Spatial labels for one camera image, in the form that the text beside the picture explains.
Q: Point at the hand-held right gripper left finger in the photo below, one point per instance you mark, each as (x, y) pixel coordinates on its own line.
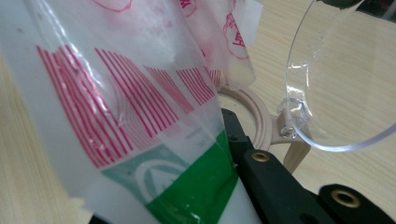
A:
(96, 220)

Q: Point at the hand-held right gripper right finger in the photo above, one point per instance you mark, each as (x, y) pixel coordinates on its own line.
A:
(274, 186)

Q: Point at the pink and white candy bag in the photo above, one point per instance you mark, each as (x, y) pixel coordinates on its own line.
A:
(124, 102)

